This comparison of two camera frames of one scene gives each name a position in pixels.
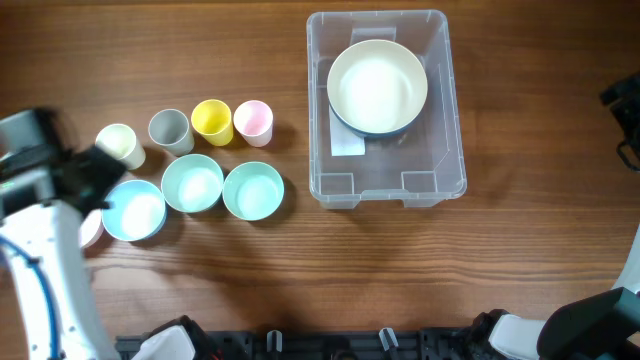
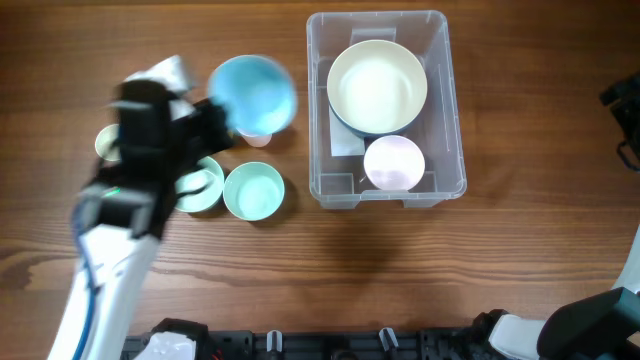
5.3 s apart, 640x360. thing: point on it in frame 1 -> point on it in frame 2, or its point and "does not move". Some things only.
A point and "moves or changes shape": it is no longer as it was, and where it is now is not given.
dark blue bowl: [377, 135] does not move
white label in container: [344, 142] does not move
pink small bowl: [92, 228] moves or changes shape
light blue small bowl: [139, 212] moves or changes shape
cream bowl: [377, 86] does not move
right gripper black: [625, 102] does not move
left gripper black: [113, 163] -> [208, 116]
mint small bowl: [253, 191] does not move
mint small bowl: [193, 183] does not move
